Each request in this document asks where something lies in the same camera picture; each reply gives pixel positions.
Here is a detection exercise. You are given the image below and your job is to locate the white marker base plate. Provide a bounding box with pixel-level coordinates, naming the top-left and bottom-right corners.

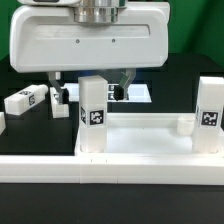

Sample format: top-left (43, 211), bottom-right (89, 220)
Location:
top-left (64, 83), bottom-right (152, 103)

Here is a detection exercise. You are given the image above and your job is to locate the white desk tabletop tray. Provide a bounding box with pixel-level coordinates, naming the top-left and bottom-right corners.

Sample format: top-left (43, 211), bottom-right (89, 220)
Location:
top-left (74, 112), bottom-right (224, 158)

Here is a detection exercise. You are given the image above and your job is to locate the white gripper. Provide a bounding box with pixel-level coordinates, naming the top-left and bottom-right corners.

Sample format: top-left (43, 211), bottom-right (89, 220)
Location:
top-left (9, 2), bottom-right (170, 104)

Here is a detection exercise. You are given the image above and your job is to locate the white front fence bar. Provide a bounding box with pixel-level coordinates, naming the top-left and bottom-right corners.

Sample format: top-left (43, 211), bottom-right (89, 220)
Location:
top-left (0, 156), bottom-right (224, 185)

